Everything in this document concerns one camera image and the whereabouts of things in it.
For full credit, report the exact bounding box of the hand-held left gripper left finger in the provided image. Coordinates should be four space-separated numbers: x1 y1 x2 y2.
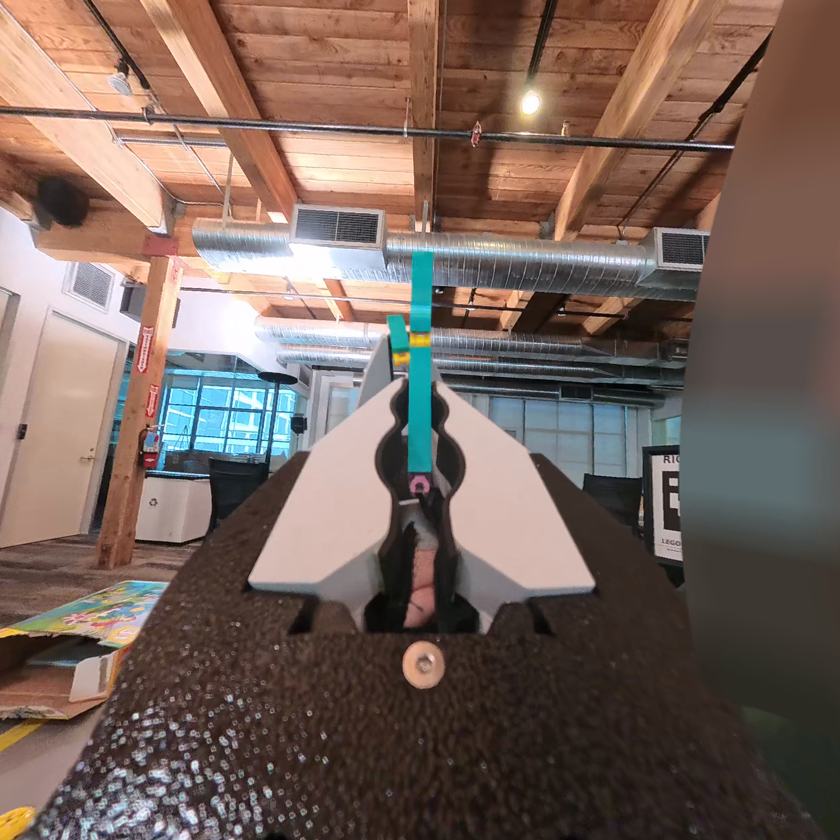
247 384 411 632

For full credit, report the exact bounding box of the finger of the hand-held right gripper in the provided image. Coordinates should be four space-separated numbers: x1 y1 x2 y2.
359 333 396 421

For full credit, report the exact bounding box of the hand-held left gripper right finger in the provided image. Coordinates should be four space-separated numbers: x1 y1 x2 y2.
430 379 598 634

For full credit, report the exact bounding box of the teal yellow lego assembly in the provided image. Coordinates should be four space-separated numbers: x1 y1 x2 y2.
386 251 435 494

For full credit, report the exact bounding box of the torn cardboard lego box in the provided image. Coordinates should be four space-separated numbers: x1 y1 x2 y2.
0 581 168 721

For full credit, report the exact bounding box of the person's right hand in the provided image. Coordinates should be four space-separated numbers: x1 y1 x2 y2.
403 548 439 631

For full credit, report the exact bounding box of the black floor lamp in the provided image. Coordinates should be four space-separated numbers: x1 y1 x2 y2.
257 369 298 460

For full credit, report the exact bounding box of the white recycling bin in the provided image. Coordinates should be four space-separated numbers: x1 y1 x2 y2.
134 469 212 544

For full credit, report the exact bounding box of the marker sign board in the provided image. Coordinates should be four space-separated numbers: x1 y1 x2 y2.
642 445 685 564

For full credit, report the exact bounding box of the white door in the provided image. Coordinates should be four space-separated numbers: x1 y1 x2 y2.
0 308 129 549

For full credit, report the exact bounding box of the black ceiling pipe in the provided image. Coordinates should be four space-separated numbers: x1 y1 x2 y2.
0 105 736 153

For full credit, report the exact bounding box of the black ceiling speaker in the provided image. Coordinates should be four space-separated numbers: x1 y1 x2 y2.
36 177 89 227

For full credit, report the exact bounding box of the slim metal air duct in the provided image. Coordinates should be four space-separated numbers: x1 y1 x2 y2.
256 315 690 382

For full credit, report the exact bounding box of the white duct vent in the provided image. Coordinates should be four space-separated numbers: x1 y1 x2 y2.
653 227 711 271
289 205 387 253

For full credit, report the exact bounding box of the large metal air duct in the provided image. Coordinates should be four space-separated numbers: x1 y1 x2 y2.
192 217 713 303

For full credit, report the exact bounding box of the wooden post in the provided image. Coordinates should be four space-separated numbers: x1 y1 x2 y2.
95 252 185 571

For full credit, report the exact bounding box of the white wall vent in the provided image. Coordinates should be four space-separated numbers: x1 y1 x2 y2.
62 261 118 312

